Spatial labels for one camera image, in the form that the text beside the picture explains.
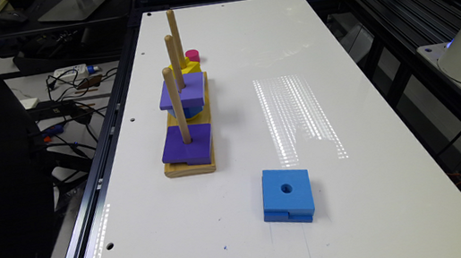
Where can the blue block under purple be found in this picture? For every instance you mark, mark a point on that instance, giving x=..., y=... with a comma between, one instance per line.
x=189, y=112

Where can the light purple square block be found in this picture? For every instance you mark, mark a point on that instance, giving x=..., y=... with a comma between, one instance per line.
x=193, y=94

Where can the dark purple square block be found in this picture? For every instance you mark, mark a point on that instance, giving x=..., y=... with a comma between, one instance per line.
x=198, y=152

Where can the yellow block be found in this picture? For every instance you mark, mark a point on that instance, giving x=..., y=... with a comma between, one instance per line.
x=191, y=66

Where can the pink cylinder block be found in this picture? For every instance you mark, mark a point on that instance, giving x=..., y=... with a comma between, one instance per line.
x=192, y=55

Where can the blue square block with hole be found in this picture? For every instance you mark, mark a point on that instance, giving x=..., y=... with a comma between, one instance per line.
x=287, y=196

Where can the wooden peg base board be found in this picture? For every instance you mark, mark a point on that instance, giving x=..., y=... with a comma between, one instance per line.
x=182, y=169

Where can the front wooden peg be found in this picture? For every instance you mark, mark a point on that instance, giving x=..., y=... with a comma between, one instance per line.
x=174, y=95

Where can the wooden peg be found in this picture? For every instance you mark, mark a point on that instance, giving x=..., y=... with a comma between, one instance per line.
x=170, y=14
x=174, y=95
x=174, y=60

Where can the middle wooden peg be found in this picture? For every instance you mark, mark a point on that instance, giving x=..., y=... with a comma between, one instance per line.
x=174, y=60

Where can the rear wooden peg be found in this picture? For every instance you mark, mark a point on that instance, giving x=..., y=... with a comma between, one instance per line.
x=170, y=14

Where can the monitor stand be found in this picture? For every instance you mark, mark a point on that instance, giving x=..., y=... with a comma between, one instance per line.
x=71, y=11

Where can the black computer mouse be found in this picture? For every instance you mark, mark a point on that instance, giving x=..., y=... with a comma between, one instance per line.
x=12, y=18

